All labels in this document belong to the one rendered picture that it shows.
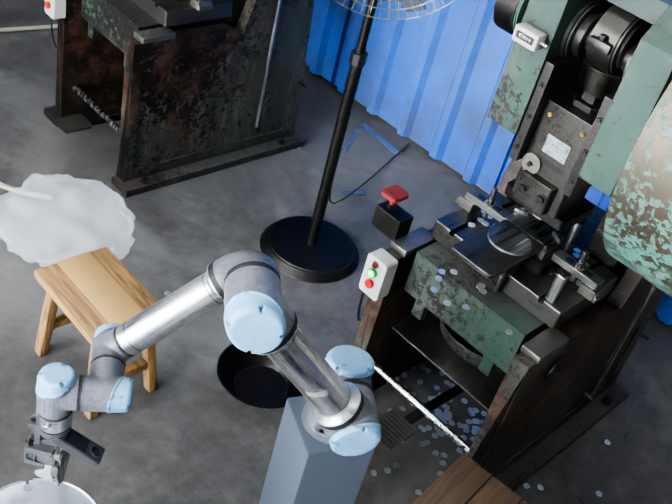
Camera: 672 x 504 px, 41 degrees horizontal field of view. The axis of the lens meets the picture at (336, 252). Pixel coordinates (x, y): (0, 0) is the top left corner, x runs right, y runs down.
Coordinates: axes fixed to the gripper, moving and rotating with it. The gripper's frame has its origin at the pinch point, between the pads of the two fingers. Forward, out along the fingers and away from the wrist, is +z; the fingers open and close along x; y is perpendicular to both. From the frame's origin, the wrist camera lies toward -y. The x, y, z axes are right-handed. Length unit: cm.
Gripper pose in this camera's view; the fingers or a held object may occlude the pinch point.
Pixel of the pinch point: (61, 481)
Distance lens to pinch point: 221.5
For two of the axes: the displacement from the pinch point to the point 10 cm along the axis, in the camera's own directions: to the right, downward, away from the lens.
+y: -9.7, -2.4, -0.4
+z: -2.1, 7.6, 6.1
